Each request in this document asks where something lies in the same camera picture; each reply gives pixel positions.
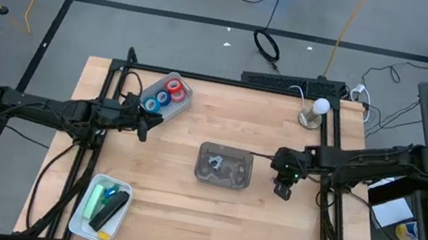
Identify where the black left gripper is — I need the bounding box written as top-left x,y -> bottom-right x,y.
97,89 -> 168,147

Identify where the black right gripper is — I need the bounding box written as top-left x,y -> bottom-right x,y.
265,145 -> 316,205

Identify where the light blue tape roll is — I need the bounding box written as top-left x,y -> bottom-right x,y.
141,95 -> 162,115

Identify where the dark blue tape roll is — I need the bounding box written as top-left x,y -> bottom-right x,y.
154,89 -> 174,108

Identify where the dark translucent plastic bin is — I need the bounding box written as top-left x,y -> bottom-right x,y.
193,139 -> 257,193

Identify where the grey staple remover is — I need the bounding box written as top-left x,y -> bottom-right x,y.
205,153 -> 225,171

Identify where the mint green stapler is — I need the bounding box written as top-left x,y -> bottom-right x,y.
81,181 -> 107,223

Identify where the black stapler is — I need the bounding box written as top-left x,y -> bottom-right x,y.
87,186 -> 131,237

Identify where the white plastic bin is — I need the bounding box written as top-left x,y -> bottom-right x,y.
65,169 -> 137,240

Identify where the light grey plastic bin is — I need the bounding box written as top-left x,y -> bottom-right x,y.
136,66 -> 199,128

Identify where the white bulb lamp wooden base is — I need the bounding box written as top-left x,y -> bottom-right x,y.
296,94 -> 333,133

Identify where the black power strip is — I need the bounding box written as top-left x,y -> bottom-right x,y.
239,64 -> 351,104

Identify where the white paper sheet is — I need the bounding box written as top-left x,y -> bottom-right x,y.
367,175 -> 421,234

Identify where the white power plug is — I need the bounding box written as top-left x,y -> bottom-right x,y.
345,82 -> 376,124

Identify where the black aluminium table frame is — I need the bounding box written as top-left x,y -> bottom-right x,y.
21,34 -> 407,240

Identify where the coiled black cable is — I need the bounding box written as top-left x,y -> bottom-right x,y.
247,0 -> 291,72

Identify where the yellow cable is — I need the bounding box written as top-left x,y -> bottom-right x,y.
322,0 -> 369,84

